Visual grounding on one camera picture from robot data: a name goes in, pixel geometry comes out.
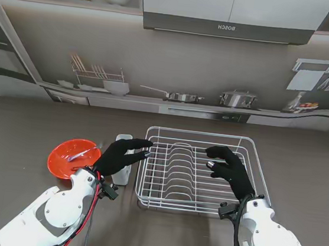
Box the backdrop range hood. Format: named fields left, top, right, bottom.
left=136, top=0, right=329, bottom=50

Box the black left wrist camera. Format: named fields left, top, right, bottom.
left=99, top=181, right=120, bottom=201

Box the white plastic utensil holder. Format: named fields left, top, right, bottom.
left=110, top=133, right=136, bottom=186

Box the grey left arm cable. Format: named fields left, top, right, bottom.
left=80, top=179, right=101, bottom=246

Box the silver metal utensil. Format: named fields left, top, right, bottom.
left=67, top=138, right=104, bottom=166

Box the orange plastic bowl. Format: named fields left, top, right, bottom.
left=45, top=135, right=104, bottom=184

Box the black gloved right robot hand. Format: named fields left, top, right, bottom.
left=200, top=145, right=260, bottom=203

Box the backdrop steel saucepan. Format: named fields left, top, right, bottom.
left=138, top=84, right=206, bottom=106

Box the backdrop dish rack with plates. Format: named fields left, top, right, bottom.
left=66, top=52, right=128, bottom=91

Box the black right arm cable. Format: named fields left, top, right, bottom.
left=229, top=192, right=257, bottom=246

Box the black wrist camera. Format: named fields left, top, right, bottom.
left=99, top=181, right=120, bottom=201
left=217, top=201, right=238, bottom=221

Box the backdrop white counter bowl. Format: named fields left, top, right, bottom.
left=101, top=79, right=131, bottom=97

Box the white wire dish rack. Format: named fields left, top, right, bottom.
left=133, top=124, right=279, bottom=223

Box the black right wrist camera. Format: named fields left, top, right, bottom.
left=217, top=201, right=238, bottom=221

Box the red left arm cable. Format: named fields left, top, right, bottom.
left=60, top=168, right=102, bottom=246

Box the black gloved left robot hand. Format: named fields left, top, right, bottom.
left=92, top=134, right=154, bottom=182

